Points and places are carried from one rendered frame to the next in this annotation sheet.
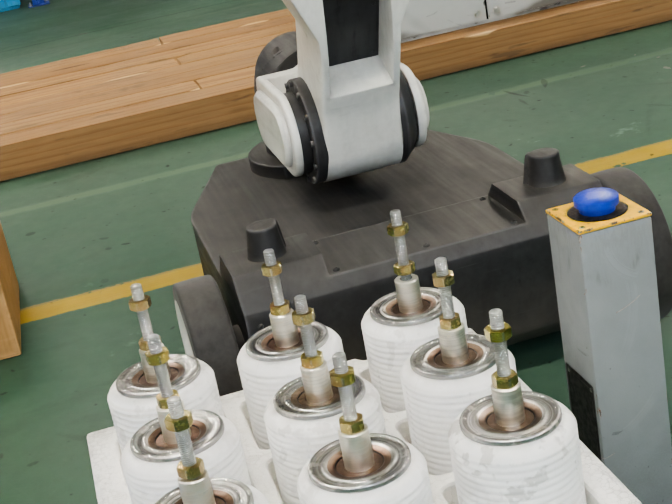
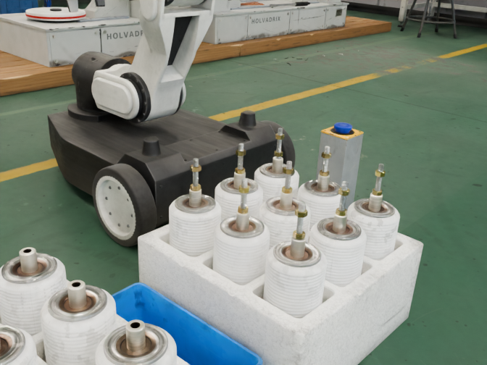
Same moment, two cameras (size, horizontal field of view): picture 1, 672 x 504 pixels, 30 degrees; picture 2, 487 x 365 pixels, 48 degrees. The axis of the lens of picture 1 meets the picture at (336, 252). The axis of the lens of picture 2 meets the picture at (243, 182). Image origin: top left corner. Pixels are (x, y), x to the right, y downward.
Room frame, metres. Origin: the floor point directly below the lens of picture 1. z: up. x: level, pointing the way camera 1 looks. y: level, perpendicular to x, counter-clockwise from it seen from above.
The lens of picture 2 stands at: (0.24, 0.64, 0.70)
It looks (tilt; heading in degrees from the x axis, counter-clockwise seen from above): 24 degrees down; 323
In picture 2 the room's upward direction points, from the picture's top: 3 degrees clockwise
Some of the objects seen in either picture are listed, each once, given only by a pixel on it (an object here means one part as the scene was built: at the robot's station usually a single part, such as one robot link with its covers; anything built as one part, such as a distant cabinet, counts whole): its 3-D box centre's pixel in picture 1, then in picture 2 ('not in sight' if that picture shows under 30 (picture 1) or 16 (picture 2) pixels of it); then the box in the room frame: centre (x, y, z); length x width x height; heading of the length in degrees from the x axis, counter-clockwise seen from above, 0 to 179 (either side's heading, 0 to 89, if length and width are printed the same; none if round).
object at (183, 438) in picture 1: (185, 446); (300, 224); (0.77, 0.13, 0.30); 0.01 x 0.01 x 0.08
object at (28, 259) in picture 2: not in sight; (28, 261); (0.94, 0.49, 0.26); 0.02 x 0.02 x 0.03
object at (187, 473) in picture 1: (190, 467); (298, 234); (0.77, 0.13, 0.29); 0.02 x 0.02 x 0.01; 76
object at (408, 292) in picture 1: (408, 294); (277, 165); (1.05, -0.06, 0.26); 0.02 x 0.02 x 0.03
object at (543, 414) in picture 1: (510, 418); (374, 208); (0.82, -0.10, 0.25); 0.08 x 0.08 x 0.01
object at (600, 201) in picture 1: (596, 204); (342, 129); (1.04, -0.24, 0.32); 0.04 x 0.04 x 0.02
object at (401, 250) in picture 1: (401, 249); (279, 145); (1.05, -0.06, 0.31); 0.01 x 0.01 x 0.08
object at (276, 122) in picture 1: (340, 112); (139, 90); (1.67, -0.04, 0.28); 0.21 x 0.20 x 0.13; 11
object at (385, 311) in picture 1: (411, 307); (277, 171); (1.05, -0.06, 0.25); 0.08 x 0.08 x 0.01
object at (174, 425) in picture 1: (178, 420); (301, 212); (0.77, 0.13, 0.32); 0.02 x 0.02 x 0.01; 76
